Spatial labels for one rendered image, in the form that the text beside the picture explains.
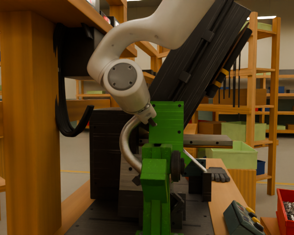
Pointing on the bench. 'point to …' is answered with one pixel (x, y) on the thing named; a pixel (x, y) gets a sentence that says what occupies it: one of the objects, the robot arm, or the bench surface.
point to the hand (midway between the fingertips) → (142, 114)
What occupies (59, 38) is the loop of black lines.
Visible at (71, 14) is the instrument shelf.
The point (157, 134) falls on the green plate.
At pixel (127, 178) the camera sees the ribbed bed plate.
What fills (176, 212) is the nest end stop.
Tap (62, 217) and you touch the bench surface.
